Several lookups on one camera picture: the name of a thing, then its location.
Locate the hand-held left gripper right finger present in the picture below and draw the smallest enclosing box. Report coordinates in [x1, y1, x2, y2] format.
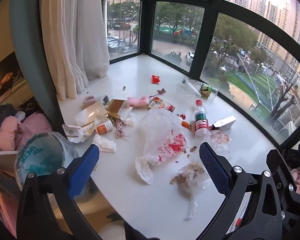
[197, 142, 283, 240]

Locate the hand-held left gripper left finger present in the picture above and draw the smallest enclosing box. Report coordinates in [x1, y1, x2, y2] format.
[16, 144, 103, 240]

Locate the clear bag of nut shells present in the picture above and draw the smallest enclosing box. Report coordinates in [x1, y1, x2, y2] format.
[170, 162, 213, 220]

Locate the red cap water bottle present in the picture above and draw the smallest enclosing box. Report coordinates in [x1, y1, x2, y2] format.
[194, 99, 210, 138]

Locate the trash bin with plastic liner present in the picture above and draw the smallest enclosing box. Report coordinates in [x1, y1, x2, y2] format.
[15, 131, 90, 205]

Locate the red print plastic bag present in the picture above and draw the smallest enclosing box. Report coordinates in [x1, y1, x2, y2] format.
[139, 108, 190, 167]

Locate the flat white tissue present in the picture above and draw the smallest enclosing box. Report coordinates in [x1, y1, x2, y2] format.
[92, 134, 117, 153]

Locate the white paper bag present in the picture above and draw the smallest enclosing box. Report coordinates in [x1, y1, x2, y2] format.
[62, 102, 110, 143]

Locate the orange label pill bottle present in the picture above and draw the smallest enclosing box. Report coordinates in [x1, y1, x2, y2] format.
[94, 120, 114, 135]

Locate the small white cardboard box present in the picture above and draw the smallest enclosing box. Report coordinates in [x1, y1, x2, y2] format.
[211, 115, 237, 131]

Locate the purple ribbed blanket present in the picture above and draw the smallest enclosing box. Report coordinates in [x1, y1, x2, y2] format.
[20, 112, 53, 140]

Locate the gold cardboard box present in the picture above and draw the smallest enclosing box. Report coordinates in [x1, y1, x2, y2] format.
[105, 99, 133, 125]

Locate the pink fluffy headband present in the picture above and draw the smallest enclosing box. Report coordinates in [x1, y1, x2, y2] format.
[82, 95, 97, 105]

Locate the white plastic chair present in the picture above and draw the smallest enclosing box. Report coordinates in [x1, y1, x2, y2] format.
[0, 150, 19, 178]

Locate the crushed clear plastic bottle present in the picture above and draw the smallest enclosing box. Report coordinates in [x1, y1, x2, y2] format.
[176, 78, 219, 98]

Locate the pink down jacket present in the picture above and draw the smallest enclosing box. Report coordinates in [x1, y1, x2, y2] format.
[0, 115, 25, 152]

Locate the pink fluffy sock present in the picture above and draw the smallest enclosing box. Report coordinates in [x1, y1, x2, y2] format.
[126, 95, 150, 107]

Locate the white desk with drawers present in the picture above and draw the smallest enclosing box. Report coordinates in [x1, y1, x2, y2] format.
[0, 79, 34, 110]

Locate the orange plush toy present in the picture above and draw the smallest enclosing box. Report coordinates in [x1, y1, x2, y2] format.
[0, 72, 14, 93]

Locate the teal curtain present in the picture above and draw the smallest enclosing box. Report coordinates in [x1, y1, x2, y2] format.
[9, 0, 65, 140]

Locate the white sheer curtain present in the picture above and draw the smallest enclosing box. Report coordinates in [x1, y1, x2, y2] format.
[39, 0, 110, 101]

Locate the pink braided string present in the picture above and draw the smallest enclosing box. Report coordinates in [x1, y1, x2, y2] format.
[114, 120, 129, 138]

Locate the black window frame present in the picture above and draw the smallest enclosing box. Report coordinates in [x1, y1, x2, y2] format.
[101, 0, 300, 153]

